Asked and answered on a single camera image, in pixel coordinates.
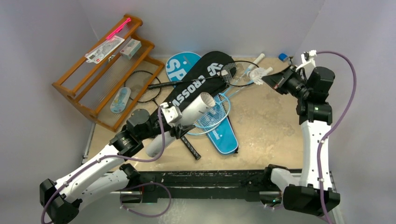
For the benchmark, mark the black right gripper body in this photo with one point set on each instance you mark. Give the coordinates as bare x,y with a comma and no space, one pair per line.
283,82

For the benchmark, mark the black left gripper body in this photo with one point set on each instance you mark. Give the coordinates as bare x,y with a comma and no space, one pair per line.
155,129

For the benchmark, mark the white shuttlecock tube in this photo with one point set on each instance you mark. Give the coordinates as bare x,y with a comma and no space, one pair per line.
195,110

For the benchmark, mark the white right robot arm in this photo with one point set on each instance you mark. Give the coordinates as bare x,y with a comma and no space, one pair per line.
313,192

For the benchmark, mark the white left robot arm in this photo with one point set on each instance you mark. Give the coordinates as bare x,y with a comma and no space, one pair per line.
63,199

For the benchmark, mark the black badminton racket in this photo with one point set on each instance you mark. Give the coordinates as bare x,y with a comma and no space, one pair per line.
232,74
135,82

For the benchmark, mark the light blue badminton racket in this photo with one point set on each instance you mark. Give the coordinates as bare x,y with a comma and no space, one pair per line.
236,78
222,106

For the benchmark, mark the small blue block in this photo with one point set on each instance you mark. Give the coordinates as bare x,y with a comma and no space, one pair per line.
283,57

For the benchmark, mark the blue white plastic packet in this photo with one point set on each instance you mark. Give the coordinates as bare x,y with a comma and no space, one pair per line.
119,103

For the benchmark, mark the blue racket cover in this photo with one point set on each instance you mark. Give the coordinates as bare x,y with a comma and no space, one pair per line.
223,138

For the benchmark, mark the black Crossway racket cover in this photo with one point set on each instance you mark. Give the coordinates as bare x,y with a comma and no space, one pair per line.
199,74

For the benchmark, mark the wooden shelf rack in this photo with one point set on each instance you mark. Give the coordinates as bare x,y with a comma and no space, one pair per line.
91,87

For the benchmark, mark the small white box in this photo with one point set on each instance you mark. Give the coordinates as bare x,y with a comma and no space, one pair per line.
130,49

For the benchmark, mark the clear stationery packet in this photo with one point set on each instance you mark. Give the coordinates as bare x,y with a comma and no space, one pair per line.
103,50

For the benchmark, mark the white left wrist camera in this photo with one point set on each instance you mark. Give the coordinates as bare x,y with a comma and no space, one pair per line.
171,113

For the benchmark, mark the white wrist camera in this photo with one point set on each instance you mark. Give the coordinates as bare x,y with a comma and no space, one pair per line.
171,113
308,61

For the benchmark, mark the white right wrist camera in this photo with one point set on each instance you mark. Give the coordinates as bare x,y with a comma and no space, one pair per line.
308,61

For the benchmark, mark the black metal base frame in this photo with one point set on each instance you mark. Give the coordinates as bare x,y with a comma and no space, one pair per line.
248,185

